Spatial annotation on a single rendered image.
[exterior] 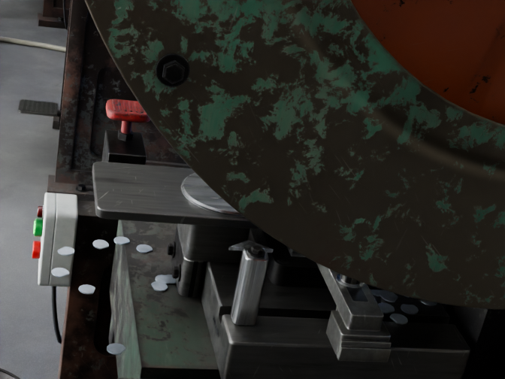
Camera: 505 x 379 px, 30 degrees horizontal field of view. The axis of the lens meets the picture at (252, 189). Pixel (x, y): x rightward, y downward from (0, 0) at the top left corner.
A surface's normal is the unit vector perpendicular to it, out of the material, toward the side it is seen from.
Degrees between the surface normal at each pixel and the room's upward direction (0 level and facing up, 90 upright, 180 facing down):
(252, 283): 90
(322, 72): 90
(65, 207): 0
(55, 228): 90
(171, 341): 0
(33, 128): 0
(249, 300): 90
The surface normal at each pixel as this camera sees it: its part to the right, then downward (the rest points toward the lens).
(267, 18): 0.18, 0.45
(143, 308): 0.18, -0.89
